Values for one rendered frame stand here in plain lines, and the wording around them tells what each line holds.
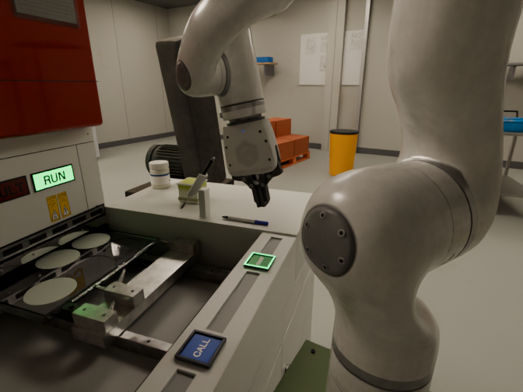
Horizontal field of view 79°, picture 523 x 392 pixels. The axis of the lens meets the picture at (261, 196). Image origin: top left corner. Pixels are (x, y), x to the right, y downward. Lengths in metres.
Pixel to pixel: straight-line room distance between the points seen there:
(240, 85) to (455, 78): 0.37
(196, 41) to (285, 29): 7.04
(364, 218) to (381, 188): 0.03
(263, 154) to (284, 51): 6.93
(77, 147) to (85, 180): 0.10
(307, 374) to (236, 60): 0.57
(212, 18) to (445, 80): 0.33
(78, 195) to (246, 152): 0.60
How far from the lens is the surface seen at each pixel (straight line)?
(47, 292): 0.87
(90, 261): 0.95
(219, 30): 0.51
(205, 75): 0.54
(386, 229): 0.27
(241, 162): 0.62
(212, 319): 0.58
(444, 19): 0.31
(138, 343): 0.73
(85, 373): 0.76
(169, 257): 0.93
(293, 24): 7.48
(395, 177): 0.30
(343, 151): 4.93
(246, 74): 0.59
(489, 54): 0.33
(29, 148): 0.96
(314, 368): 0.69
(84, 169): 1.07
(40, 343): 0.87
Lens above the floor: 1.33
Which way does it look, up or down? 19 degrees down
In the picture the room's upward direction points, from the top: straight up
